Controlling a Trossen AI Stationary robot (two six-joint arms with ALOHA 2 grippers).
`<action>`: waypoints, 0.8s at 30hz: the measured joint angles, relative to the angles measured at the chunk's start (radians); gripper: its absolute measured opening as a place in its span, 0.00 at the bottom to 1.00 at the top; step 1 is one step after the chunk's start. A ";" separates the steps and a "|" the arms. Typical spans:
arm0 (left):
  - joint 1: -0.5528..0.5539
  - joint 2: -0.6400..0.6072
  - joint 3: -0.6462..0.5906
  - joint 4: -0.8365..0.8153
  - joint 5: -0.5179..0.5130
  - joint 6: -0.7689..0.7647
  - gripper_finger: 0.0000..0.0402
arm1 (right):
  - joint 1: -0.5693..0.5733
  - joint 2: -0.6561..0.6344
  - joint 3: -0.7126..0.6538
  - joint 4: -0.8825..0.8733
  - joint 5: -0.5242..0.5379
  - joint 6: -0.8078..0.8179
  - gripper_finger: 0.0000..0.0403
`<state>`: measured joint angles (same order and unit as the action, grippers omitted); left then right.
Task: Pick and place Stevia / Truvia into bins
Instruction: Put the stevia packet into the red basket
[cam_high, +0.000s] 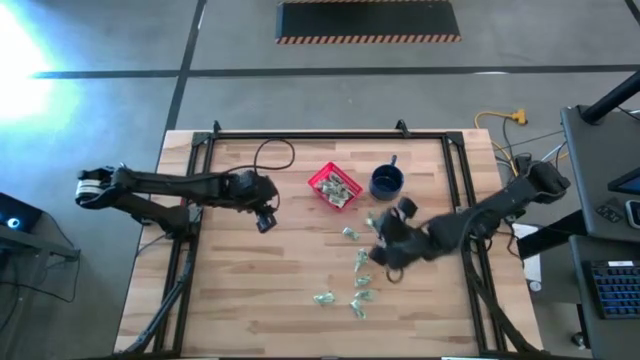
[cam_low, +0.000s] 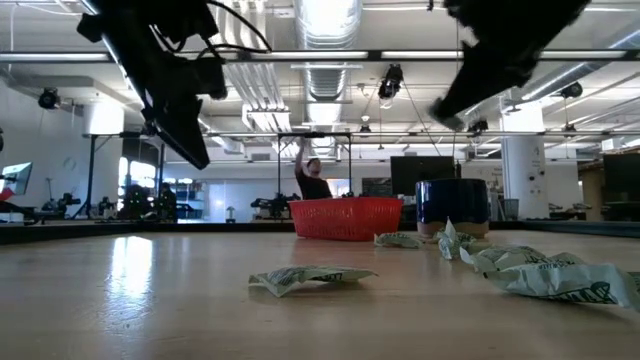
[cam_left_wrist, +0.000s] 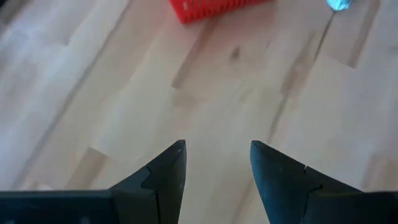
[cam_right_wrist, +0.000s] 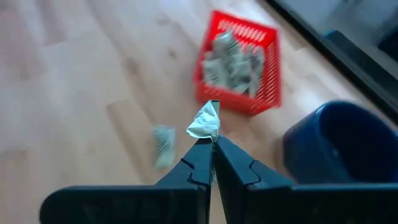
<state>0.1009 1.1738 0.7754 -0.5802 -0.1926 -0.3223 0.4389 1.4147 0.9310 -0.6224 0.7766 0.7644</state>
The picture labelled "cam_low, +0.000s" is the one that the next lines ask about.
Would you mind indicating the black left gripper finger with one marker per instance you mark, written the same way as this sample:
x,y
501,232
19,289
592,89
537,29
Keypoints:
x,y
157,125
187,130

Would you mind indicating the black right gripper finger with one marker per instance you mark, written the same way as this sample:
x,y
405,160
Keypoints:
x,y
475,90

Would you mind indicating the green white sweetener packet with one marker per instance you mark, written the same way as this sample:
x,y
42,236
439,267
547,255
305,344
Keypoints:
x,y
310,276
397,240
567,259
505,257
565,285
450,240

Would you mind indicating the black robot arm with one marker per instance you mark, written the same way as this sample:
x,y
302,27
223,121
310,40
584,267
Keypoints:
x,y
272,202

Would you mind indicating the white round column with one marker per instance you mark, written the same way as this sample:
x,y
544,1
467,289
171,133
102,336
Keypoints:
x,y
524,165

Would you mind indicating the black computer monitor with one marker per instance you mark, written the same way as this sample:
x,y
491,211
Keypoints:
x,y
422,175

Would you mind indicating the dark blue ceramic mug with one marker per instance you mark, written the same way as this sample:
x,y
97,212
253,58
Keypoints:
x,y
452,200

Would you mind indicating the grey mesh trash bin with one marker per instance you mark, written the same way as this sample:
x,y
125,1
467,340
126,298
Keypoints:
x,y
511,209

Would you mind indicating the person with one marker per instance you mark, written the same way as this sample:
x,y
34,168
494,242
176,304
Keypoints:
x,y
312,185

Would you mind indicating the black chalkboard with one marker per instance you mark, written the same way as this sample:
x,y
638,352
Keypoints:
x,y
377,186

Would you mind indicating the dark cabinet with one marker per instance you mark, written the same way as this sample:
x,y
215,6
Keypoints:
x,y
621,185

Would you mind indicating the red plastic mesh basket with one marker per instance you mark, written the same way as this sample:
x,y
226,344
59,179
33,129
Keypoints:
x,y
345,220

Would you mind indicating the black hanging camera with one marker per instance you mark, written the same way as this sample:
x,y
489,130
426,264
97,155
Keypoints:
x,y
477,126
571,90
391,82
48,98

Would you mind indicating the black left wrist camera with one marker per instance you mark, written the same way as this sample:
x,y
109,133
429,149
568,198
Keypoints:
x,y
212,77

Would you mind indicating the black metal rig frame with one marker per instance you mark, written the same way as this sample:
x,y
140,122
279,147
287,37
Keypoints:
x,y
91,175
315,134

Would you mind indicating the silver ribbed ventilation duct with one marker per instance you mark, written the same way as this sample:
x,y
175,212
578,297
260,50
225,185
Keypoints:
x,y
325,85

